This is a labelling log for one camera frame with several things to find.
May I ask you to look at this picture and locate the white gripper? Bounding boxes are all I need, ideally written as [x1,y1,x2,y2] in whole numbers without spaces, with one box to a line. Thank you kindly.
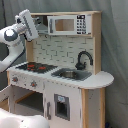
[15,10,38,41]

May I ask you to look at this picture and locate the white toy microwave door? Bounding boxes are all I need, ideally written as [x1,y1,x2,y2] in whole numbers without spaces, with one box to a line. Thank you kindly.
[46,14,88,36]

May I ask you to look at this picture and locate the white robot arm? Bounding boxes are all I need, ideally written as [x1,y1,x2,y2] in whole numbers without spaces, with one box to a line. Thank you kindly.
[0,10,50,128]

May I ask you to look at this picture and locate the wooden toy kitchen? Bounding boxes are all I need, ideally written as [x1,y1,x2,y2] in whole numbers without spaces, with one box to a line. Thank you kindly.
[5,11,114,128]

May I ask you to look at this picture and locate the grey range hood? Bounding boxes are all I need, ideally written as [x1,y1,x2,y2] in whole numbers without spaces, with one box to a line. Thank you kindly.
[35,17,48,34]

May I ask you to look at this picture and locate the black toy stovetop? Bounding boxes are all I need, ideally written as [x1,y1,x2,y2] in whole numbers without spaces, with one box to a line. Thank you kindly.
[18,62,55,73]

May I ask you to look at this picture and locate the left stove knob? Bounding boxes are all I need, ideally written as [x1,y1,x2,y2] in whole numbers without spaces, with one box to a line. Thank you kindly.
[12,77,18,82]

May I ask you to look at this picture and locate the stove knob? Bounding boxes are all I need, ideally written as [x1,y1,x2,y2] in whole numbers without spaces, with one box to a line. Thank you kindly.
[12,77,18,82]
[30,81,37,87]

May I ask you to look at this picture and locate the right stove knob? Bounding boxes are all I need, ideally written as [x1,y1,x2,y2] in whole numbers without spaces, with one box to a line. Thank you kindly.
[30,81,37,87]

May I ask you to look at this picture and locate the metal toy sink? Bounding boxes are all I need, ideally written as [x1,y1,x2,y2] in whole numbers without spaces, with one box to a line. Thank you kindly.
[52,68,92,81]

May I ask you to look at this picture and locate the black toy faucet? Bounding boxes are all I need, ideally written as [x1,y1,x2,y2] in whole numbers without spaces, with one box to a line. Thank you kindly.
[75,51,93,70]

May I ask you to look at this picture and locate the white oven door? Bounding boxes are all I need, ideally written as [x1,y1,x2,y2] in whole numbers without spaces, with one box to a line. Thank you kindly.
[0,86,11,102]

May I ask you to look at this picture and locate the white dishwasher door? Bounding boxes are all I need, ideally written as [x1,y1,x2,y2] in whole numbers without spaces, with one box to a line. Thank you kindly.
[45,82,82,128]

